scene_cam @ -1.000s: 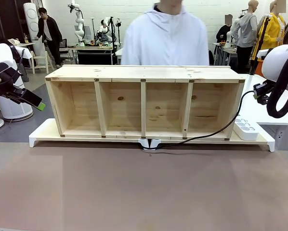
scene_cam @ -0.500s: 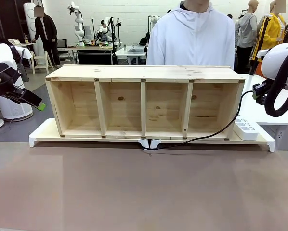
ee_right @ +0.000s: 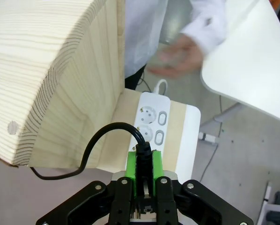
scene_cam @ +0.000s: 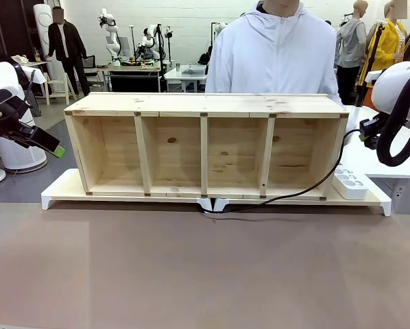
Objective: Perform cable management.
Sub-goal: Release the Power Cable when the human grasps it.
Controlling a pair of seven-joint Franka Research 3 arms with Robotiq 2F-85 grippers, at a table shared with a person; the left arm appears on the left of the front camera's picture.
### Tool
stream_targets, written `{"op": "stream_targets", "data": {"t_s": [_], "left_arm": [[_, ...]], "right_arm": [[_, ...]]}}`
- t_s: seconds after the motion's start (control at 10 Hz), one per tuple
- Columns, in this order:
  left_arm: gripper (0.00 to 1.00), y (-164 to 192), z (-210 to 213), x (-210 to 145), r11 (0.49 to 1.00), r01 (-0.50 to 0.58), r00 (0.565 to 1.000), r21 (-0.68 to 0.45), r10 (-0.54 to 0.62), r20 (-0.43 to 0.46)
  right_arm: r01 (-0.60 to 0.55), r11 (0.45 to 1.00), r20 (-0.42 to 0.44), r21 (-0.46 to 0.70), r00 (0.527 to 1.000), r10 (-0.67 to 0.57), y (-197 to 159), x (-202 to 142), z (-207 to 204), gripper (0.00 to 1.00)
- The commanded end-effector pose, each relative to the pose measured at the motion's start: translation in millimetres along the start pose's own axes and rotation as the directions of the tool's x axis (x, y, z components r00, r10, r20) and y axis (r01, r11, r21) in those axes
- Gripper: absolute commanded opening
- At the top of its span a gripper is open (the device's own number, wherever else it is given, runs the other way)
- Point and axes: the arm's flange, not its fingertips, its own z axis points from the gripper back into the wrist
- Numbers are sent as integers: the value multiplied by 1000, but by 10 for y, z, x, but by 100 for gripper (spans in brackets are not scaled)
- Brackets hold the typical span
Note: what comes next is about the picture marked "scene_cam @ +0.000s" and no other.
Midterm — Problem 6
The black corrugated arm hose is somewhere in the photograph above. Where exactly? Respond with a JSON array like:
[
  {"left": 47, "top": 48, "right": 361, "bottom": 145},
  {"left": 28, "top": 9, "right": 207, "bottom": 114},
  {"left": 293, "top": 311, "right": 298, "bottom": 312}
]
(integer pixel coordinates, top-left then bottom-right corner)
[{"left": 376, "top": 73, "right": 410, "bottom": 168}]

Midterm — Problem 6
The black frame work table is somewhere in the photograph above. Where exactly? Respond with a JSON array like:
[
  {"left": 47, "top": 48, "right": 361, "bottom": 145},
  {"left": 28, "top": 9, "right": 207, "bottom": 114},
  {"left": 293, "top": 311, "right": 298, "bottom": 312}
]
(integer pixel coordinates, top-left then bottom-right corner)
[{"left": 94, "top": 63, "right": 166, "bottom": 94}]

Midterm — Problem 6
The black power cable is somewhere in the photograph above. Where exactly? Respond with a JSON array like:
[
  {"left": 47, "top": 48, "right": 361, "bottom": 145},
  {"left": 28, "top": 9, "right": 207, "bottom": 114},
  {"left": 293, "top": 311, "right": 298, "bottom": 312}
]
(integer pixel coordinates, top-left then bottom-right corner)
[{"left": 200, "top": 127, "right": 363, "bottom": 215}]

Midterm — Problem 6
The white flat board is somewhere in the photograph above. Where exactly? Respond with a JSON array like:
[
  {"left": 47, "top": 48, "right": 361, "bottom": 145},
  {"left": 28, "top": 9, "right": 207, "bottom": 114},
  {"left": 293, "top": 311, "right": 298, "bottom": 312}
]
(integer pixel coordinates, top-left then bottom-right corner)
[{"left": 363, "top": 69, "right": 388, "bottom": 84}]

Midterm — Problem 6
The black tripod with orange parts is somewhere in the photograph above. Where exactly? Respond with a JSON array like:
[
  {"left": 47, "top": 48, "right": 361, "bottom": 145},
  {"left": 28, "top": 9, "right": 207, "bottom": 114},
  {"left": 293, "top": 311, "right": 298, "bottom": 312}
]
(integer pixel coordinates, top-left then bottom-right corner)
[{"left": 356, "top": 21, "right": 388, "bottom": 108}]

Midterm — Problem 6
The white tower air conditioner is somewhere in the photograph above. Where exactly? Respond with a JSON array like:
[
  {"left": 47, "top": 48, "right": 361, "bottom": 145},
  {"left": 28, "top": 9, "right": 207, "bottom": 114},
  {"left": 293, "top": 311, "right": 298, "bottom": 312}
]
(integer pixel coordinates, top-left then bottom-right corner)
[{"left": 32, "top": 3, "right": 60, "bottom": 94}]

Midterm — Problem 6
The black camera stand pole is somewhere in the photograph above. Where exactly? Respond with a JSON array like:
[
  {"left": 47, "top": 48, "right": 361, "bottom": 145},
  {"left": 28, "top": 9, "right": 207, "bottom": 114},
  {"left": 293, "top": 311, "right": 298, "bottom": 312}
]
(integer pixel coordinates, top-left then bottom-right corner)
[{"left": 155, "top": 23, "right": 167, "bottom": 93}]

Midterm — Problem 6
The white power strip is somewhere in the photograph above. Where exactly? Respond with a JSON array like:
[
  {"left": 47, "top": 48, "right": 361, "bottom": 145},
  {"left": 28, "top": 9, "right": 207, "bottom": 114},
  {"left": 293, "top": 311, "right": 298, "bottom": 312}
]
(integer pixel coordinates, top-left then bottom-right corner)
[{"left": 331, "top": 165, "right": 369, "bottom": 201}]

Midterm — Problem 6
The mannequin in yellow jacket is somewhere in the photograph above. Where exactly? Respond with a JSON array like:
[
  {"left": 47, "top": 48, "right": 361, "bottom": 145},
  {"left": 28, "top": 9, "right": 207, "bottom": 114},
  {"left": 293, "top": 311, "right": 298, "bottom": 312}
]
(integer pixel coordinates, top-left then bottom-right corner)
[{"left": 365, "top": 0, "right": 408, "bottom": 86}]

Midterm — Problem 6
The table with white cloth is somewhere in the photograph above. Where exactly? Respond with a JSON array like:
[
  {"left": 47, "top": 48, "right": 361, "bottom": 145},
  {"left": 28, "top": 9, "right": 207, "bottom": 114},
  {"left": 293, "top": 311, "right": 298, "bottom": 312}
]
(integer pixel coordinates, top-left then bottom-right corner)
[{"left": 19, "top": 60, "right": 52, "bottom": 97}]

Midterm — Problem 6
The white background table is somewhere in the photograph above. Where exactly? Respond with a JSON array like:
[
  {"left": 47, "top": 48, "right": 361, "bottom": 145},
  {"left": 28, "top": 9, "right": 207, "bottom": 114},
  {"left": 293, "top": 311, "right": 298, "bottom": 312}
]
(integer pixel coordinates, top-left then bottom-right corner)
[{"left": 163, "top": 64, "right": 209, "bottom": 94}]

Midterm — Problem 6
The person in black jacket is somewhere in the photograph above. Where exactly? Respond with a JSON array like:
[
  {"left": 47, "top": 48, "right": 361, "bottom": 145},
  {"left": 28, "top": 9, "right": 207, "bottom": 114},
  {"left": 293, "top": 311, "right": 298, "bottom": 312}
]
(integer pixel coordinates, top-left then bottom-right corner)
[{"left": 43, "top": 5, "right": 90, "bottom": 97}]

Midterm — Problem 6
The white wooden chair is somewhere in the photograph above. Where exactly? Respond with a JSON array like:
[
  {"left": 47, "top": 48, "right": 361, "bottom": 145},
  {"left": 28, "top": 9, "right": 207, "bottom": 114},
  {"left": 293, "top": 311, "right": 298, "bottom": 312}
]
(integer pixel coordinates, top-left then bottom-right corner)
[{"left": 44, "top": 72, "right": 73, "bottom": 106}]

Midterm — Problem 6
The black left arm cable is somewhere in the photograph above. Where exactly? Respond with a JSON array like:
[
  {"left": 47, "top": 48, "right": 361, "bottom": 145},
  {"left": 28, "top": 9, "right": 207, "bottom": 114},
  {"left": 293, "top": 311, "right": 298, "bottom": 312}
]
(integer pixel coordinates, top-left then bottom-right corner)
[{"left": 13, "top": 62, "right": 34, "bottom": 106}]

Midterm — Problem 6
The mannequin in grey hoodie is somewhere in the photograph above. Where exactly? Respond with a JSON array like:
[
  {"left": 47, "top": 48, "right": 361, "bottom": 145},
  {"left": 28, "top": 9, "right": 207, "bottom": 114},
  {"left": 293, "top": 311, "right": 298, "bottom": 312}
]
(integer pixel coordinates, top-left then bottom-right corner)
[{"left": 335, "top": 0, "right": 367, "bottom": 106}]

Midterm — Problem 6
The four-bay pine wood shelf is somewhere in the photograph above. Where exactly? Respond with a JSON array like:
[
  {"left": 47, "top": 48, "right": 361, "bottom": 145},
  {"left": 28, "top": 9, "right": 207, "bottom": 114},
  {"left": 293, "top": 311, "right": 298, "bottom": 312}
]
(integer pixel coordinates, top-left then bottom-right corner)
[{"left": 63, "top": 92, "right": 350, "bottom": 202}]

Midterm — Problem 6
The person's right forearm white sleeve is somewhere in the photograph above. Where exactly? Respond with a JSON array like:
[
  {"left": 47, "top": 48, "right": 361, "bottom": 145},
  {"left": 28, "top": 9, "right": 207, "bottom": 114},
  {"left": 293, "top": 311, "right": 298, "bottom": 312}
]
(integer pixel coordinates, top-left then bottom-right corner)
[{"left": 205, "top": 64, "right": 234, "bottom": 94}]

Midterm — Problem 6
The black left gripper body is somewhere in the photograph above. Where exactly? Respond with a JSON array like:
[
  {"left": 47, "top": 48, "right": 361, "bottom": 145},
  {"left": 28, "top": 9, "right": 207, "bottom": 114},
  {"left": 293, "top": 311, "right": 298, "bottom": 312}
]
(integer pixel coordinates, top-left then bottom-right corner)
[{"left": 0, "top": 97, "right": 38, "bottom": 149}]

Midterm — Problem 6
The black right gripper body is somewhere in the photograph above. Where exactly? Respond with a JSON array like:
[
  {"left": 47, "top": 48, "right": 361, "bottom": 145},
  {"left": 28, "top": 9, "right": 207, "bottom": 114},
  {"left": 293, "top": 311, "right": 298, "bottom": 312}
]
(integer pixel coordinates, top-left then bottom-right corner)
[{"left": 370, "top": 114, "right": 387, "bottom": 138}]

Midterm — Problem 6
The wooden riser with white legs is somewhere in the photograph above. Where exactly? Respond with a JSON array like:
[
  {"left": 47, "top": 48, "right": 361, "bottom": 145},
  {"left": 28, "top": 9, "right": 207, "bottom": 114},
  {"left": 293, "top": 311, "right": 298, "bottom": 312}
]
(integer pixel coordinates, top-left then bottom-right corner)
[
  {"left": 213, "top": 171, "right": 393, "bottom": 218},
  {"left": 40, "top": 169, "right": 215, "bottom": 212}
]

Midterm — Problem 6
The person in white hoodie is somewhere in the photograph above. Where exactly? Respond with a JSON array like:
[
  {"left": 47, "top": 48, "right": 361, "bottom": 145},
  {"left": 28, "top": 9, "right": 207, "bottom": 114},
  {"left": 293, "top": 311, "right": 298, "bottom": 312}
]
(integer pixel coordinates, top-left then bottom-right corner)
[{"left": 204, "top": 0, "right": 343, "bottom": 106}]

